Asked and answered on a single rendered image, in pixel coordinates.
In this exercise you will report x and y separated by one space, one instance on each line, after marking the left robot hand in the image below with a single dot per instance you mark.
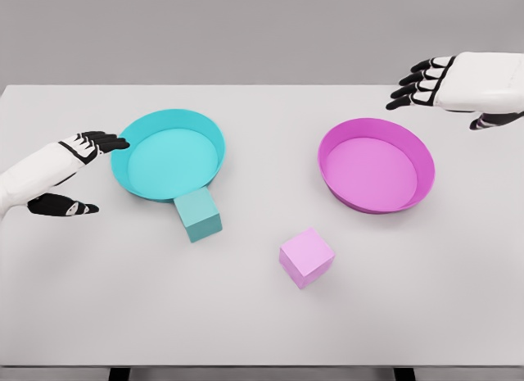
49 164

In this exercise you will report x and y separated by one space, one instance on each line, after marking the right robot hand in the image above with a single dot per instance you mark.
475 82

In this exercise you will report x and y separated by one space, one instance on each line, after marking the cyan round plate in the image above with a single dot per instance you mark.
170 155

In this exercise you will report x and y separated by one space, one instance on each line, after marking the magenta round plate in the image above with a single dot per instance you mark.
374 166

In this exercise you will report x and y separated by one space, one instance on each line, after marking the teal cube block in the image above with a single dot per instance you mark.
198 215

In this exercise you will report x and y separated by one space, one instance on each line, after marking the pink cube block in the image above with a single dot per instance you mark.
306 258

